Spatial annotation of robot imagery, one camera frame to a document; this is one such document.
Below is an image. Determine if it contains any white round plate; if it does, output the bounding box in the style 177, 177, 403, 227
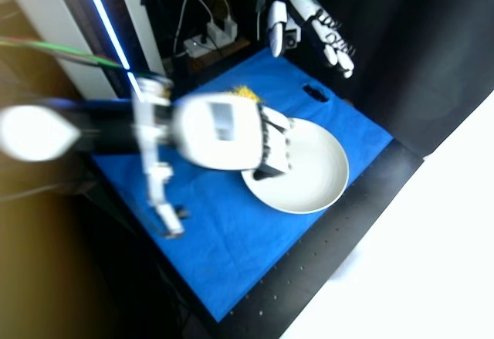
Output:
240, 117, 350, 215

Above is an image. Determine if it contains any green cable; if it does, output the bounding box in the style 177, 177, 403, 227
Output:
0, 36, 130, 71

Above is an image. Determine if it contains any blue-white LED strip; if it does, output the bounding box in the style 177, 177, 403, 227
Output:
81, 0, 144, 103

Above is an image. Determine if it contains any white power strip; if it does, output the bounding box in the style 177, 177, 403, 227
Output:
182, 18, 239, 59

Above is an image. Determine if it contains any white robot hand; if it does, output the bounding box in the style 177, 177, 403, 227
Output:
267, 0, 356, 80
171, 92, 296, 182

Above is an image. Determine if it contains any yellow small object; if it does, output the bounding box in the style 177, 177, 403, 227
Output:
226, 85, 264, 105

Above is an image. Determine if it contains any white pillar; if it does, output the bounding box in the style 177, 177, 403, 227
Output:
0, 0, 167, 103

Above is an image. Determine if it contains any blue table cloth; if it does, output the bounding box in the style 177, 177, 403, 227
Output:
91, 47, 394, 324

